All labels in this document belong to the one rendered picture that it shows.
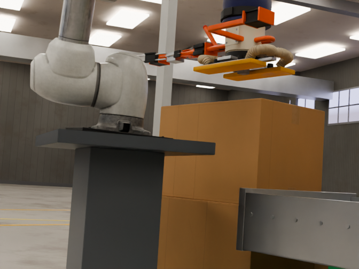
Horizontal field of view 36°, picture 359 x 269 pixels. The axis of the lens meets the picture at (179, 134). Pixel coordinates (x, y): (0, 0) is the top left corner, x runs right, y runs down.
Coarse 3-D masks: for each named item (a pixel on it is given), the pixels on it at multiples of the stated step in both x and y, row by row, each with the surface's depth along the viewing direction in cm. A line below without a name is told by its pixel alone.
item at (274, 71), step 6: (270, 66) 242; (234, 72) 255; (252, 72) 245; (258, 72) 242; (264, 72) 239; (270, 72) 237; (276, 72) 237; (282, 72) 236; (288, 72) 236; (294, 72) 239; (228, 78) 259; (234, 78) 258; (240, 78) 257; (246, 78) 256; (252, 78) 255; (258, 78) 254
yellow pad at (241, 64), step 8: (240, 56) 230; (208, 64) 241; (216, 64) 235; (224, 64) 231; (232, 64) 228; (240, 64) 225; (248, 64) 224; (256, 64) 223; (264, 64) 226; (200, 72) 247; (208, 72) 246; (216, 72) 245; (224, 72) 244
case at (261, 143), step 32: (160, 128) 250; (192, 128) 233; (224, 128) 219; (256, 128) 206; (288, 128) 216; (320, 128) 229; (192, 160) 231; (224, 160) 217; (256, 160) 204; (288, 160) 215; (320, 160) 228; (192, 192) 229; (224, 192) 215
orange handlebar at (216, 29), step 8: (216, 24) 219; (224, 24) 215; (232, 24) 212; (240, 24) 210; (216, 32) 225; (224, 32) 228; (240, 40) 234; (256, 40) 234; (264, 40) 232; (272, 40) 232; (208, 48) 256; (216, 48) 253; (224, 48) 250; (160, 56) 283; (184, 56) 270; (192, 56) 269
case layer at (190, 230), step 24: (168, 216) 238; (192, 216) 227; (216, 216) 217; (168, 240) 236; (192, 240) 225; (216, 240) 215; (168, 264) 235; (192, 264) 224; (216, 264) 214; (240, 264) 205; (264, 264) 207; (288, 264) 217; (312, 264) 227
